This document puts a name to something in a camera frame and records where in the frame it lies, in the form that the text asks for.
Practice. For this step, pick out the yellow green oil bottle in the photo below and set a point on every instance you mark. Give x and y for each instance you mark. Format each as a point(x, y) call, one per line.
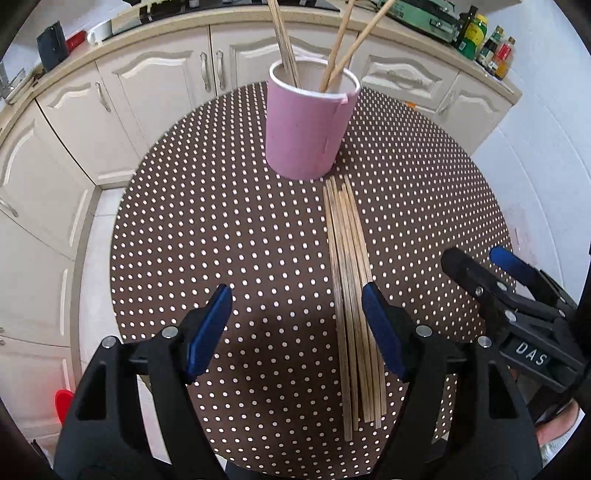
point(474, 36)

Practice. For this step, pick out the brown polka dot tablecloth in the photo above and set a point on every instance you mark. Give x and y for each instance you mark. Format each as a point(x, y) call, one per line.
point(203, 208)

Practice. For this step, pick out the pink utensil cup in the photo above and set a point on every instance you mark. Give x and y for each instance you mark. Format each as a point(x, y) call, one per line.
point(305, 127)

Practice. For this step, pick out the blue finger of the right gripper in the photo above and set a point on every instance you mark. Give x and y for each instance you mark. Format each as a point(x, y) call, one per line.
point(518, 269)
point(475, 276)

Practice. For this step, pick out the dark oil bottle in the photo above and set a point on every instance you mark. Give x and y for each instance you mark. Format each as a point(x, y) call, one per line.
point(464, 22)

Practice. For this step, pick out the green electric grill appliance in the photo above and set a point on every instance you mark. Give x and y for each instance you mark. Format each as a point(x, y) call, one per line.
point(437, 19)

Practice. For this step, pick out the cream kitchen base cabinets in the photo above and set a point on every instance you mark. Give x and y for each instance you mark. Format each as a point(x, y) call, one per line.
point(115, 107)

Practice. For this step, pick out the black knife block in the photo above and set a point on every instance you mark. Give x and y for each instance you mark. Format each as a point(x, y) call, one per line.
point(52, 47)

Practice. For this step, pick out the red label vinegar bottle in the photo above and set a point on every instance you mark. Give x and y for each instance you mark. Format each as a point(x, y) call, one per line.
point(499, 65)

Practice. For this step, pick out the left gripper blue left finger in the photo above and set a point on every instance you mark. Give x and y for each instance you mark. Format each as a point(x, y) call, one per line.
point(203, 328)

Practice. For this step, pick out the white mug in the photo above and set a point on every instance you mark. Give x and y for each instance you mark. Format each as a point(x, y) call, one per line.
point(99, 33)

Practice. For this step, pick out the dark sauce bottle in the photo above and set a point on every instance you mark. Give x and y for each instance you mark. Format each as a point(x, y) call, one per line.
point(489, 48)

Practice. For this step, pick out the red container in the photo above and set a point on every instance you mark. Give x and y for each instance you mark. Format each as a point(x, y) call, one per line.
point(76, 40)

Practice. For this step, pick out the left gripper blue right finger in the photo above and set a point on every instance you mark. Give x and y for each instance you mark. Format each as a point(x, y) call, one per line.
point(387, 323)

